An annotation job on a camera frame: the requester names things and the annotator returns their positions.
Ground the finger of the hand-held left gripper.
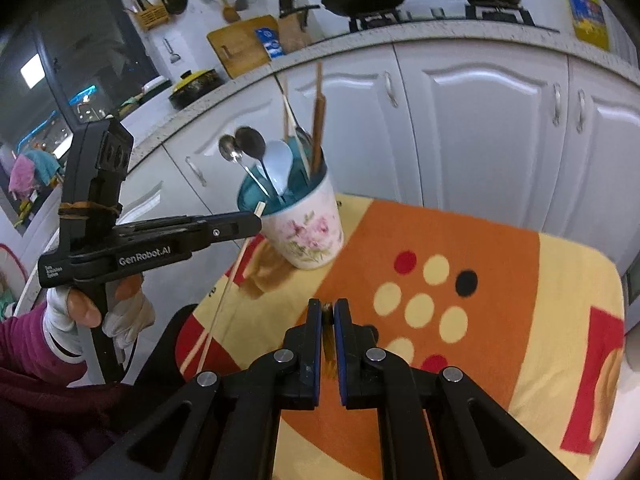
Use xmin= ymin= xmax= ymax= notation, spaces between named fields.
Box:
xmin=116 ymin=211 xmax=262 ymax=251

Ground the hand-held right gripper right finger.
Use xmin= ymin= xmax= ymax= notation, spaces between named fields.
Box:
xmin=334 ymin=298 xmax=581 ymax=480

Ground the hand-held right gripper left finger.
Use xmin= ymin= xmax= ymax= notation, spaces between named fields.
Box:
xmin=87 ymin=298 xmax=322 ymax=480

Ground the light bamboo chopstick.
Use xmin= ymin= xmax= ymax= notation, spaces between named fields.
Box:
xmin=197 ymin=201 xmax=266 ymax=373
xmin=280 ymin=91 xmax=301 ymax=161

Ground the floral white utensil cup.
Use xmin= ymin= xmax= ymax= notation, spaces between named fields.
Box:
xmin=236 ymin=137 xmax=345 ymax=271

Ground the white ceramic spoon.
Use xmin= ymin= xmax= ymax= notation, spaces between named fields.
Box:
xmin=261 ymin=139 xmax=295 ymax=196

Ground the brown wooden chopstick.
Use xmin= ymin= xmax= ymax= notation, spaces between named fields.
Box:
xmin=311 ymin=96 xmax=327 ymax=171
xmin=314 ymin=61 xmax=325 ymax=171

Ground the person's left forearm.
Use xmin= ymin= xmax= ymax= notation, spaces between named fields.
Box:
xmin=0 ymin=304 xmax=87 ymax=392

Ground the person's left hand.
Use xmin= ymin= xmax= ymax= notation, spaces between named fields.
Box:
xmin=44 ymin=273 xmax=157 ymax=362

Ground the teal cloth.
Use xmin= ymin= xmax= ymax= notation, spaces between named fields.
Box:
xmin=25 ymin=149 xmax=64 ymax=187

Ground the white cabinet door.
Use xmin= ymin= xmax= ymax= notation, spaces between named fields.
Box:
xmin=165 ymin=42 xmax=418 ymax=211
xmin=117 ymin=145 xmax=251 ymax=311
xmin=565 ymin=55 xmax=640 ymax=271
xmin=392 ymin=40 xmax=571 ymax=233

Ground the pink cloth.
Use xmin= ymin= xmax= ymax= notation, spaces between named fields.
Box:
xmin=9 ymin=155 xmax=39 ymax=197

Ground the red rimmed white object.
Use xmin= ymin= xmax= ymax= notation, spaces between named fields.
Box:
xmin=0 ymin=242 xmax=27 ymax=322

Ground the dark kitchen window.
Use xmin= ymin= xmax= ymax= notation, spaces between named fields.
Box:
xmin=0 ymin=0 xmax=157 ymax=161

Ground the black pot yellow lid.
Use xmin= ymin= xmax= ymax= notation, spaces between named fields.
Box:
xmin=167 ymin=69 xmax=226 ymax=110

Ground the orange yellow dotted blanket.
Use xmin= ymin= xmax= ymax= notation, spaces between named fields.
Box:
xmin=175 ymin=192 xmax=628 ymax=480

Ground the wicker utensil basket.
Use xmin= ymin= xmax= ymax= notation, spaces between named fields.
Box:
xmin=122 ymin=0 xmax=169 ymax=31

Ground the wooden cutting board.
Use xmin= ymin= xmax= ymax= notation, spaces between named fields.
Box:
xmin=206 ymin=15 xmax=281 ymax=80

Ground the blue white carton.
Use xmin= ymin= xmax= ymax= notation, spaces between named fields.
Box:
xmin=255 ymin=27 xmax=287 ymax=60

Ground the wooden knife block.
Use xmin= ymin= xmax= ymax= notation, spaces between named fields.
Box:
xmin=277 ymin=0 xmax=314 ymax=54

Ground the person's maroon clothing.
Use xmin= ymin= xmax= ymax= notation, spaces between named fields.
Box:
xmin=0 ymin=365 xmax=166 ymax=480

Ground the speckled kitchen countertop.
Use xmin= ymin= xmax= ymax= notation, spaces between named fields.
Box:
xmin=117 ymin=17 xmax=640 ymax=171

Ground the black gas stove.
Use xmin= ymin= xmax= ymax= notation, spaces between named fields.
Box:
xmin=347 ymin=4 xmax=562 ymax=34

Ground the yellow cooking oil bottle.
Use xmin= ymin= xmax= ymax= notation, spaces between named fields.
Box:
xmin=564 ymin=0 xmax=614 ymax=52

